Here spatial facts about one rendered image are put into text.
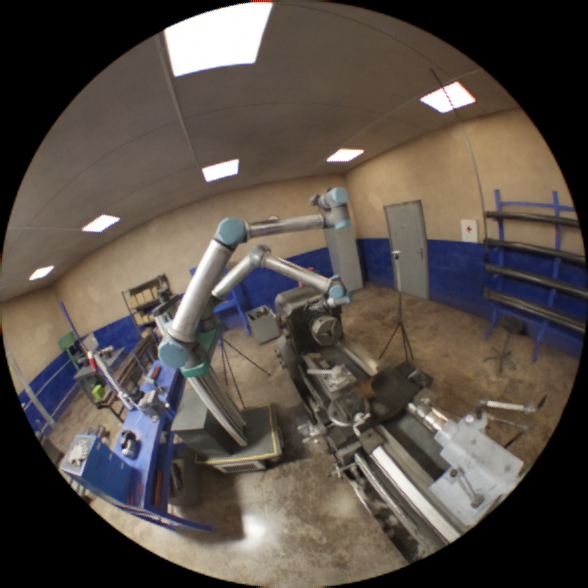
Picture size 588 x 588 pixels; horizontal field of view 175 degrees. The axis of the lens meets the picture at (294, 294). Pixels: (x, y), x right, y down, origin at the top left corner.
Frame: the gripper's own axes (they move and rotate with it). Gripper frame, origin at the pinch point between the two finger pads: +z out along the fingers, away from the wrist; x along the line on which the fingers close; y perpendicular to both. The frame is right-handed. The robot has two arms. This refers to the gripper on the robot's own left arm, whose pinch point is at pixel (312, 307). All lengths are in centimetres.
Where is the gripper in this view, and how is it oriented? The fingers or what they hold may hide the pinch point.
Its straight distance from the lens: 152.8
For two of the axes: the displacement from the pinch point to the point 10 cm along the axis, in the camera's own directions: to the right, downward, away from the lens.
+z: -7.2, 2.6, 6.4
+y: 5.7, 7.5, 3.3
